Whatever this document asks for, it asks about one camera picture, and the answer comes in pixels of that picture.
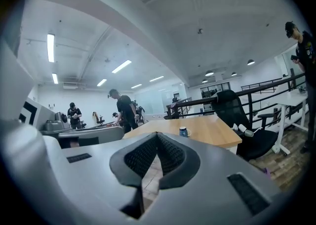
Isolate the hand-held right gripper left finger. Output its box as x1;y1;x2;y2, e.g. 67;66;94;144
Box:
109;132;159;220

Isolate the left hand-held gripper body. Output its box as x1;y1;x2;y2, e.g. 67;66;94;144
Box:
18;97;125;149

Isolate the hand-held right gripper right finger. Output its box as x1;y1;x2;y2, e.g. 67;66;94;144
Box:
156;132;201;191

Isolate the blue and white cup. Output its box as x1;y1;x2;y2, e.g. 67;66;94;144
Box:
179;126;192;137

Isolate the wooden table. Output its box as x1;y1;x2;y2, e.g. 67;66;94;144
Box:
122;114;243;155

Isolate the white device on chair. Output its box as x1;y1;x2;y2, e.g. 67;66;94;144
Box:
233;123;255;137

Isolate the black mesh office chair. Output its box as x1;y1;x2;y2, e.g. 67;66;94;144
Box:
211;90;279;162

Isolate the black metal railing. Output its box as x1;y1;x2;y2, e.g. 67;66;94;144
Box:
165;72;307;131

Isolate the white desk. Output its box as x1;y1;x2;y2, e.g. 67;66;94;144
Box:
272;89;309;156

